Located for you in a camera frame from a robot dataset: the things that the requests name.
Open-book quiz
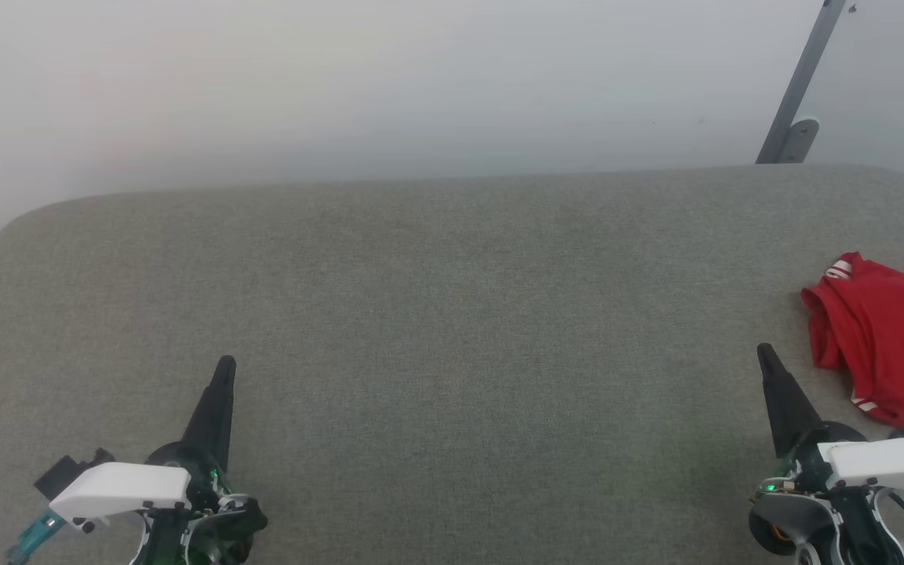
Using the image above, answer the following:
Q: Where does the grey metal pole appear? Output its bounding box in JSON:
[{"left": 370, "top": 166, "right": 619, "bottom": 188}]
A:
[{"left": 756, "top": 0, "right": 848, "bottom": 164}]

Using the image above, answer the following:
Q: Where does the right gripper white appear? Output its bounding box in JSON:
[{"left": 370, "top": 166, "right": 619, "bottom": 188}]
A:
[{"left": 756, "top": 343, "right": 904, "bottom": 495}]

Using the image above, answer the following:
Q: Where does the grey fabric sofa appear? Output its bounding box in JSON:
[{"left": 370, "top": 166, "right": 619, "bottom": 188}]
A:
[{"left": 0, "top": 163, "right": 904, "bottom": 565}]

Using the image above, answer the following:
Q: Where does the red white basketball jersey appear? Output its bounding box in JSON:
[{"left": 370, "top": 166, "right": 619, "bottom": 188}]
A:
[{"left": 801, "top": 251, "right": 904, "bottom": 429}]

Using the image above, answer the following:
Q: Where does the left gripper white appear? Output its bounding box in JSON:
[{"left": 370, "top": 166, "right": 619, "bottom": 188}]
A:
[{"left": 50, "top": 355, "right": 237, "bottom": 525}]

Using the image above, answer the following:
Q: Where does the grey metal mounting bracket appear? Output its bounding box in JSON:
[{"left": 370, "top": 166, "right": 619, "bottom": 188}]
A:
[{"left": 778, "top": 118, "right": 820, "bottom": 164}]

